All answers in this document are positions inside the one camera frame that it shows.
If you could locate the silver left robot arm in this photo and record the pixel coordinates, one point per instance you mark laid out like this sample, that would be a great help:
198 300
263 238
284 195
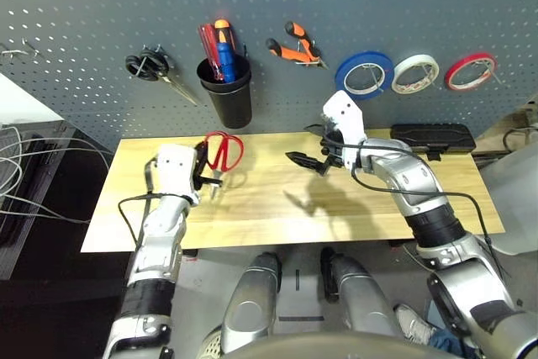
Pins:
164 228

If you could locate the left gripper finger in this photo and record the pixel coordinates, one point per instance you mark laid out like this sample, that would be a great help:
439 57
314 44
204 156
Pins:
206 146
210 183

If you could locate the dark grey metal pegboard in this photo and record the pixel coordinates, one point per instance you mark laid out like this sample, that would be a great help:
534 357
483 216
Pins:
336 6

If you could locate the silver right robot leg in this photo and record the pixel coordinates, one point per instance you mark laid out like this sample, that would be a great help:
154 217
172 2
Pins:
361 296

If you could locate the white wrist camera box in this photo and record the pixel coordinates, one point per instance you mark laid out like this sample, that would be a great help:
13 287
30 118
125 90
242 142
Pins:
176 170
344 119

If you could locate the white tape roll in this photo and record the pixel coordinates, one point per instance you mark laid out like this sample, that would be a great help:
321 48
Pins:
409 60

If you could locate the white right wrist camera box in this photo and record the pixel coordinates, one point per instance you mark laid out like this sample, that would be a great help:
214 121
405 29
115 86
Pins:
344 119

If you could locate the orange black pliers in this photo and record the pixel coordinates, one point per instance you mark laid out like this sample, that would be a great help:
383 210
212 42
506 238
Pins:
290 53

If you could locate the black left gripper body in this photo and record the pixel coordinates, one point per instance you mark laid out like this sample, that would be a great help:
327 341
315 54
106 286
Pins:
201 165

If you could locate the blue tape roll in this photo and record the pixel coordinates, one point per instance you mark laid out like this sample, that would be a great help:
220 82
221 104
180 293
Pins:
361 56

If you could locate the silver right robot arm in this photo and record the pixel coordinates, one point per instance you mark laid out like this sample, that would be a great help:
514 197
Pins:
420 178

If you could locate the silver robot leg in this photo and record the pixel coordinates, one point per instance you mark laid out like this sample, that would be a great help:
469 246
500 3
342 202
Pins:
361 296
250 304

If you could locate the plain white sneaker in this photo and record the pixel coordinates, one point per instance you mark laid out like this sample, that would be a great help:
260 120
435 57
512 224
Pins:
414 325

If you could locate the silver left robot leg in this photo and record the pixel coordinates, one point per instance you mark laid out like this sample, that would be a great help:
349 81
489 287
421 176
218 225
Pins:
250 304

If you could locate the black equipment rack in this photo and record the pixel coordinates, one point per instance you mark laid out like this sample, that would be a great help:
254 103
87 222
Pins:
29 245

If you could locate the orange black screwdriver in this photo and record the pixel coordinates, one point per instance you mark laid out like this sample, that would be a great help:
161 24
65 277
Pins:
223 33

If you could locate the grey robot torso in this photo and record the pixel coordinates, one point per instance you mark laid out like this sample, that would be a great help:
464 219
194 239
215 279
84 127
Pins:
336 348

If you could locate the large grey machine housing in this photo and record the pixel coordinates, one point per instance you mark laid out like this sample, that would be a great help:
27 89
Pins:
513 191

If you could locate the blue jeans leg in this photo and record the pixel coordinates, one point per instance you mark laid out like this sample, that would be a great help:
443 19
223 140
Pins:
449 342

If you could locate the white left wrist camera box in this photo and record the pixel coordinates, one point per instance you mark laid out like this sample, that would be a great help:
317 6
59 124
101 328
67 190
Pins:
176 170

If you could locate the black tool case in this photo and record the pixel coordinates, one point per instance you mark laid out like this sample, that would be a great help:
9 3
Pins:
433 136

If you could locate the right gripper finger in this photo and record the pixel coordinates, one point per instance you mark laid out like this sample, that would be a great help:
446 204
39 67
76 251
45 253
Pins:
304 158
316 128

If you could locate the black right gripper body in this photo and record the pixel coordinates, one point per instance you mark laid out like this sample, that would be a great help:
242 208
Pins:
333 144

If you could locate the double metal peg hook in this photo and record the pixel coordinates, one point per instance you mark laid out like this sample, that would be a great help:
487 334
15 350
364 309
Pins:
152 49

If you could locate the black cup holder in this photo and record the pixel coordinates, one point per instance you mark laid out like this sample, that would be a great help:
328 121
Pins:
233 111

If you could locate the red tape roll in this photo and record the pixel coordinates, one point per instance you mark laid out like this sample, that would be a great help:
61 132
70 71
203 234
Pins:
466 59

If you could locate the white mesh sneaker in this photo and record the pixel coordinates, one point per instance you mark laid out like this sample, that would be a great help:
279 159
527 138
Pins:
212 346

